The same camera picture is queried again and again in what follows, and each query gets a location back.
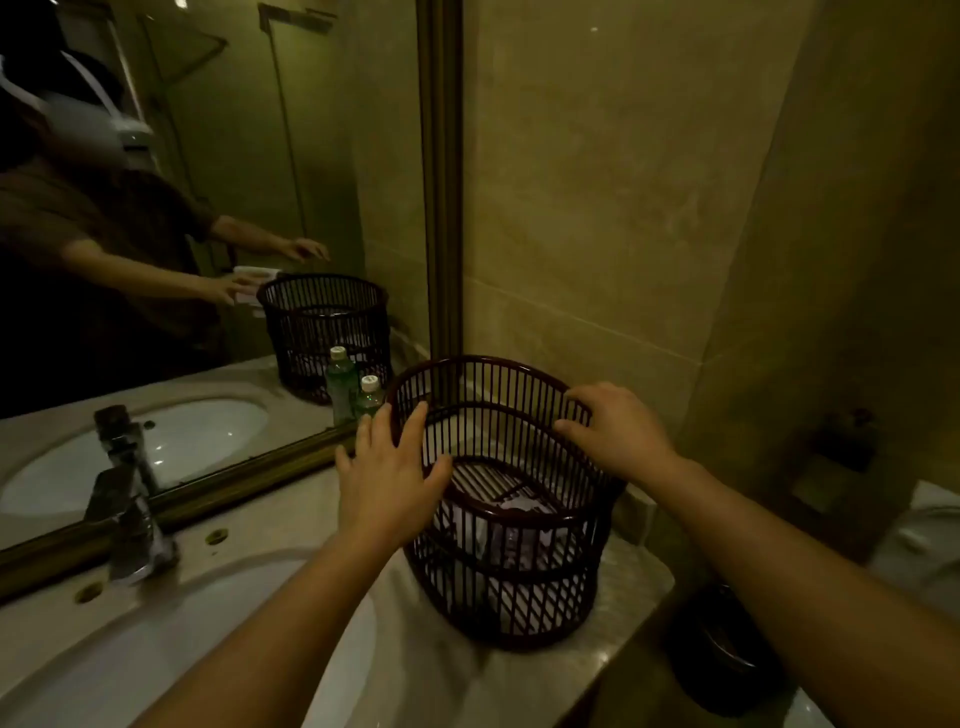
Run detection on bronze framed wall mirror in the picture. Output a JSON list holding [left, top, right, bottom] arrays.
[[0, 0, 465, 606]]

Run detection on recessed toilet paper holder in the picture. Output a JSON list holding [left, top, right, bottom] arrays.
[[791, 407, 880, 520]]

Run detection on black round trash bin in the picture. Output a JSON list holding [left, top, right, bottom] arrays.
[[666, 583, 790, 719]]

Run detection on dark brown slatted basket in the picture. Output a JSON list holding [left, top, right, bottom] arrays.
[[384, 354, 629, 653]]

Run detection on person's left forearm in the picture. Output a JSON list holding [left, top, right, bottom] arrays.
[[129, 525, 410, 728]]

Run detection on person's right forearm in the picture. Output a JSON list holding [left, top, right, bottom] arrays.
[[643, 456, 960, 728]]

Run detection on white crumpled cloth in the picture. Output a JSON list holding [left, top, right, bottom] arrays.
[[437, 486, 595, 625]]

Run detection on person's right hand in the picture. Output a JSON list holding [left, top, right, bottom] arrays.
[[552, 381, 685, 490]]

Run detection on green bottle with white cap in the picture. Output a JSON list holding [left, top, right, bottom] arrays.
[[355, 374, 385, 423]]

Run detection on chrome sink faucet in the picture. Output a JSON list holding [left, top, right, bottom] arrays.
[[81, 466, 182, 588]]

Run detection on person's left hand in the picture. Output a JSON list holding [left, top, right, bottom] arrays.
[[333, 401, 456, 558]]

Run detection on white toilet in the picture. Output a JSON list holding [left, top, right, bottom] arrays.
[[782, 480, 960, 728]]

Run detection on white oval sink basin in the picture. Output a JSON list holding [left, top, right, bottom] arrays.
[[0, 553, 381, 728]]

